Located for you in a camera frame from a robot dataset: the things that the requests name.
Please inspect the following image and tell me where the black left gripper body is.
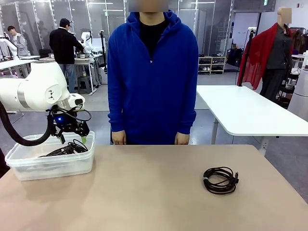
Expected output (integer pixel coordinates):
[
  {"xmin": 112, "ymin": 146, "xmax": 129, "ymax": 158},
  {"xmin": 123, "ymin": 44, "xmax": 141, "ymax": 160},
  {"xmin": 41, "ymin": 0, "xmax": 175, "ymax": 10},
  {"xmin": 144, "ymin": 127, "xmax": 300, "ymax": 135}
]
[{"xmin": 48, "ymin": 110, "xmax": 80, "ymax": 135}]

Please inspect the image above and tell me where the thin black USB cable coil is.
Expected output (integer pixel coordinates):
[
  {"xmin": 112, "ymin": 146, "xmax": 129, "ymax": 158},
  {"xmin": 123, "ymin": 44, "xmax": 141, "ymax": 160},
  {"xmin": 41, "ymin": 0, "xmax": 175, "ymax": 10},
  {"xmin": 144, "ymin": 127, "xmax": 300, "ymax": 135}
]
[{"xmin": 61, "ymin": 139, "xmax": 89, "ymax": 154}]

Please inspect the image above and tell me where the black USB extension cable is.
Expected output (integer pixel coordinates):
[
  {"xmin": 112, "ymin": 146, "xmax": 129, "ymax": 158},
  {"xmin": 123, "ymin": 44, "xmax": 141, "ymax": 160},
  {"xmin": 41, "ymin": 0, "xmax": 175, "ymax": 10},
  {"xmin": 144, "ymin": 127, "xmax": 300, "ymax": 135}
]
[{"xmin": 203, "ymin": 167, "xmax": 240, "ymax": 195}]

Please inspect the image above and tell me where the person's left forearm blue sleeve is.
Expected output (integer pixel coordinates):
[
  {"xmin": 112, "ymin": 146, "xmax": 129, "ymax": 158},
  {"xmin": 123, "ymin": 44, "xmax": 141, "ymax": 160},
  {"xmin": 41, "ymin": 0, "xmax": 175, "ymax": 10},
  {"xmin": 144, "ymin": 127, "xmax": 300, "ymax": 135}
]
[{"xmin": 177, "ymin": 93, "xmax": 198, "ymax": 134}]

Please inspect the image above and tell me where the person's right forearm blue sleeve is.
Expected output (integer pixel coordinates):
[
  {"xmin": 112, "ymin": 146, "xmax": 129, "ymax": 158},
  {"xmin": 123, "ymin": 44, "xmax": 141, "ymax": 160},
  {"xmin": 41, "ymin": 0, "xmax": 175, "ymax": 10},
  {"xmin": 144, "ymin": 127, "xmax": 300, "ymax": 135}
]
[{"xmin": 107, "ymin": 93, "xmax": 127, "ymax": 133}]

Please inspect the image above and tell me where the person's right hand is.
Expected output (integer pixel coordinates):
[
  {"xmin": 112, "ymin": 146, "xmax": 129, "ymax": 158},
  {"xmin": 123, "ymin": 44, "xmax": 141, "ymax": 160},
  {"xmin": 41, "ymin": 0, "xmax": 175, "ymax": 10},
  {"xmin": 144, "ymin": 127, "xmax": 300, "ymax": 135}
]
[{"xmin": 112, "ymin": 131, "xmax": 127, "ymax": 145}]

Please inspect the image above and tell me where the person's left hand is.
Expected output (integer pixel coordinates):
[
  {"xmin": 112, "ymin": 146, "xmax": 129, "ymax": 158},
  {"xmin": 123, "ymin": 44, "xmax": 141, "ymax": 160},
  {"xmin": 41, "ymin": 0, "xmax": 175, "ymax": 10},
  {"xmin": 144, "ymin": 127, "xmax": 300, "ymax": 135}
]
[{"xmin": 174, "ymin": 132, "xmax": 190, "ymax": 145}]

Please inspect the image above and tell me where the clear plastic storage bin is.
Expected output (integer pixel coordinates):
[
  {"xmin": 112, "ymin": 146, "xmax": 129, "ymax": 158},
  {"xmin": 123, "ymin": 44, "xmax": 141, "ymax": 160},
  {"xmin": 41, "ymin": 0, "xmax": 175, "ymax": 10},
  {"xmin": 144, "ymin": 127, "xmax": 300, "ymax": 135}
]
[{"xmin": 4, "ymin": 130, "xmax": 96, "ymax": 181}]

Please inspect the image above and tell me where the grey plastic stool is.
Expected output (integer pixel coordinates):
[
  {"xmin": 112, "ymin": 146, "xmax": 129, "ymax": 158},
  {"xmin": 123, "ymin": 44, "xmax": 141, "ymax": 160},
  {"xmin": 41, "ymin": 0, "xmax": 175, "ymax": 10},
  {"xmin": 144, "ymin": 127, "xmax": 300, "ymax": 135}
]
[{"xmin": 77, "ymin": 76, "xmax": 93, "ymax": 94}]

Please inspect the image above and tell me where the workbench with robot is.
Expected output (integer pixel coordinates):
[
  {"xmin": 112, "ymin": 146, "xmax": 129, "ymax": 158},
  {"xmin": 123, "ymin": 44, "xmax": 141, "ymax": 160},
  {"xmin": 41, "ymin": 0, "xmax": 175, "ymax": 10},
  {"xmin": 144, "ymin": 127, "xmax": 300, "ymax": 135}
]
[{"xmin": 38, "ymin": 54, "xmax": 104, "ymax": 96}]

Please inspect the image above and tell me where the man in black jacket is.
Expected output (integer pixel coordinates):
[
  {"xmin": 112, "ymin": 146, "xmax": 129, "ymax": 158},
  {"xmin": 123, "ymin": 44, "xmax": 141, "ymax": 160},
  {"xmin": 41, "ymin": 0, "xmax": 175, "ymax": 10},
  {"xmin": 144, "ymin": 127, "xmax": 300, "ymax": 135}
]
[{"xmin": 49, "ymin": 18, "xmax": 85, "ymax": 94}]

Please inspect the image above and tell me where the long white desk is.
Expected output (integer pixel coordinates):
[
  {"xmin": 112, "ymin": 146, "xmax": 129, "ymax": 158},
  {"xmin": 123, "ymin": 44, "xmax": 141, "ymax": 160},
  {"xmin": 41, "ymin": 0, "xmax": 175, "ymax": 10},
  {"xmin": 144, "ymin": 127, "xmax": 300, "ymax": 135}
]
[{"xmin": 0, "ymin": 59, "xmax": 45, "ymax": 73}]

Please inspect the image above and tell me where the person in blue hoodie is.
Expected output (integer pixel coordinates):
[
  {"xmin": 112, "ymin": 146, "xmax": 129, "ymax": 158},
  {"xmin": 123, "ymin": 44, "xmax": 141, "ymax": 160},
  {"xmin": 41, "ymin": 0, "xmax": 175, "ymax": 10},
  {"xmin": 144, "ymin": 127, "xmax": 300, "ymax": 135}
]
[{"xmin": 107, "ymin": 0, "xmax": 199, "ymax": 145}]

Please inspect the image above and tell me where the man in grey hoodie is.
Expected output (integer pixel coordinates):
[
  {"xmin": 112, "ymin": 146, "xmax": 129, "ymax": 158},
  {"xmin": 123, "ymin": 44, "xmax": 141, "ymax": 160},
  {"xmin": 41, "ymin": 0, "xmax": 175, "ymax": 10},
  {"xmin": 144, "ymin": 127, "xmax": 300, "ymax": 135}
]
[{"xmin": 7, "ymin": 25, "xmax": 29, "ymax": 57}]

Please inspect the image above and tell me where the wooden shoe rack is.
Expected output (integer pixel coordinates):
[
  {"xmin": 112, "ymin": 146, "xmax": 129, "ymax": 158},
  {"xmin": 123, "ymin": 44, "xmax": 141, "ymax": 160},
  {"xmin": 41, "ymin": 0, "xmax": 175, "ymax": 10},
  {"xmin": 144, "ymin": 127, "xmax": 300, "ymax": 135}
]
[{"xmin": 198, "ymin": 55, "xmax": 227, "ymax": 75}]

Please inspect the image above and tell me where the large white table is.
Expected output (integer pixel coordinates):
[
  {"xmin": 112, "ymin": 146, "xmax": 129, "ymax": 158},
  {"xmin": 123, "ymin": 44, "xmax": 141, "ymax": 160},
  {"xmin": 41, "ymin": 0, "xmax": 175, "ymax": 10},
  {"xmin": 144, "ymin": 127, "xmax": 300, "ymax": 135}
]
[{"xmin": 196, "ymin": 84, "xmax": 308, "ymax": 157}]

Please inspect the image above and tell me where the red shawl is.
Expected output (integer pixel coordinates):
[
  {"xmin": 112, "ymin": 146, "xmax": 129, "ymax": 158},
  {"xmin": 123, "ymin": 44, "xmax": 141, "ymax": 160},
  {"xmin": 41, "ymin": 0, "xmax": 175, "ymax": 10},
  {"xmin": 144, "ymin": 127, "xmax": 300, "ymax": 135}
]
[{"xmin": 236, "ymin": 23, "xmax": 293, "ymax": 91}]

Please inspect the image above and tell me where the black tripod stand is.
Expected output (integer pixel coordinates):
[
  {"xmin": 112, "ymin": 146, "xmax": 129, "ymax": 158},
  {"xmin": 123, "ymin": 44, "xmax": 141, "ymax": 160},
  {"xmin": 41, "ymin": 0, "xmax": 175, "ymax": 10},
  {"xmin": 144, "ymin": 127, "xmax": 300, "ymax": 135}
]
[{"xmin": 239, "ymin": 26, "xmax": 257, "ymax": 87}]

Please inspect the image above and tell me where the mannequin in grey shirt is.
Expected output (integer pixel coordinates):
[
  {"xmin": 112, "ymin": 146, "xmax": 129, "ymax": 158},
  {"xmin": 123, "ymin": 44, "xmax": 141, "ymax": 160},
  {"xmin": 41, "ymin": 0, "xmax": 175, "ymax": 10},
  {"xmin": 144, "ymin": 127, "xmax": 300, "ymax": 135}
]
[{"xmin": 259, "ymin": 6, "xmax": 295, "ymax": 102}]

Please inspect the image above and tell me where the white cylindrical machine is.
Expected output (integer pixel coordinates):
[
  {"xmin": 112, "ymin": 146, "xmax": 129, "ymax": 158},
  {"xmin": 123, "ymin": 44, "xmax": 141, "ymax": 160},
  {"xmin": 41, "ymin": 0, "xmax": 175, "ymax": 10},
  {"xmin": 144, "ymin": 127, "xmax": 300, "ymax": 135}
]
[{"xmin": 287, "ymin": 69, "xmax": 308, "ymax": 114}]

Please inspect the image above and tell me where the clothes rack with garments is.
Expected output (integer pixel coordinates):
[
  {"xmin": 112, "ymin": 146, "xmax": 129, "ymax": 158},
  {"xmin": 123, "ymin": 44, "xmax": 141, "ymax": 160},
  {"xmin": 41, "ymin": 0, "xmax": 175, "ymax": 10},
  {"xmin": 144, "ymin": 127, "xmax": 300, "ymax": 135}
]
[{"xmin": 288, "ymin": 26, "xmax": 308, "ymax": 57}]

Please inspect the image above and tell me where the thin black wrist camera cable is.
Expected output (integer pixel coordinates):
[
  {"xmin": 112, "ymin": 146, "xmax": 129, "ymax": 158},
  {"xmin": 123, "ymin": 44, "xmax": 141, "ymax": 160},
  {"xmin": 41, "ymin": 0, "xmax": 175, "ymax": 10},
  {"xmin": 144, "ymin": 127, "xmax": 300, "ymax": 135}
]
[{"xmin": 54, "ymin": 107, "xmax": 92, "ymax": 122}]

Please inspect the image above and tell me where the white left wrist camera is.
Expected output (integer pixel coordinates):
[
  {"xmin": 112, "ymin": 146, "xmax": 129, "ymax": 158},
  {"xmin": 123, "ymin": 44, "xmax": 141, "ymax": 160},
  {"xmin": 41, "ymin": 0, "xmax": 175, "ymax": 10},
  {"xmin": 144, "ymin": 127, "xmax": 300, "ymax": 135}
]
[{"xmin": 68, "ymin": 93, "xmax": 86, "ymax": 110}]

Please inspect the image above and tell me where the left arm black cable sleeve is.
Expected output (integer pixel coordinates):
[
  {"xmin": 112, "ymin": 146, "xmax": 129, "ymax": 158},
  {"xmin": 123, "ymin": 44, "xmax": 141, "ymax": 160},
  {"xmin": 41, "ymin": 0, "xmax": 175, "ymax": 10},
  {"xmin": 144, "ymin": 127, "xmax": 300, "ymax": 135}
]
[{"xmin": 0, "ymin": 101, "xmax": 55, "ymax": 147}]

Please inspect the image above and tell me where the black camera stand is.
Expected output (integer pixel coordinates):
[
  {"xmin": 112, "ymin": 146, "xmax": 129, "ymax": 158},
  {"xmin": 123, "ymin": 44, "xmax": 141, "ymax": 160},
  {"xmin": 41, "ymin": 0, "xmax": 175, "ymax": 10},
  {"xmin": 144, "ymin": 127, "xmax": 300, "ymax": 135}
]
[{"xmin": 99, "ymin": 30, "xmax": 109, "ymax": 73}]

